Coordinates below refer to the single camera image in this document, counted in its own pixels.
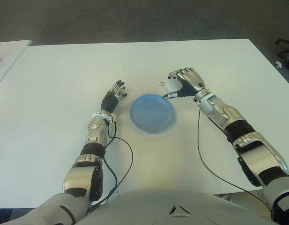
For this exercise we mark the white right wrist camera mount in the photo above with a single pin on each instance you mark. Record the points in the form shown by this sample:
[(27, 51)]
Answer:
[(212, 95)]

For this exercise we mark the blue plastic plate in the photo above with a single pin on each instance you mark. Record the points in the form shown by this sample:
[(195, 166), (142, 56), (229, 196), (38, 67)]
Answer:
[(152, 114)]

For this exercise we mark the small white floor object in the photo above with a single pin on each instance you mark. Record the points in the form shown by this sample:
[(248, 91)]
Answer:
[(278, 63)]

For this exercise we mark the grey robot torso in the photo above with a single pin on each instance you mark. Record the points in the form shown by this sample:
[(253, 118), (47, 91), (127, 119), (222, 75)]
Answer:
[(158, 206)]

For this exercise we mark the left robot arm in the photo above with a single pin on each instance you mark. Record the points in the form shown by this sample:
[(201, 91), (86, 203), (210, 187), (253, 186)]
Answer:
[(76, 173)]

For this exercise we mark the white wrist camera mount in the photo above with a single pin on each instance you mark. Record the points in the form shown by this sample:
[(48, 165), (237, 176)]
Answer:
[(99, 114), (212, 95)]

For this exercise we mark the white side table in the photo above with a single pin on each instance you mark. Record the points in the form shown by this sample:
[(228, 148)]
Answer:
[(8, 54)]

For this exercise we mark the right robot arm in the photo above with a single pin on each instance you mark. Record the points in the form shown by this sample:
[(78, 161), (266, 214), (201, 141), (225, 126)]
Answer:
[(252, 140)]

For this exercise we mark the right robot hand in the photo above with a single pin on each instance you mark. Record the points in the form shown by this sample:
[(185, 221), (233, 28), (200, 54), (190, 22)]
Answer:
[(192, 80)]

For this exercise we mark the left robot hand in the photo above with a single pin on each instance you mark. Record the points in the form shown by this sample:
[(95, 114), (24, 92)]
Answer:
[(109, 102)]

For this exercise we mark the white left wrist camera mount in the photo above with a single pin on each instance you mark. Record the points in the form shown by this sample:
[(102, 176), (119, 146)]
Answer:
[(99, 114)]

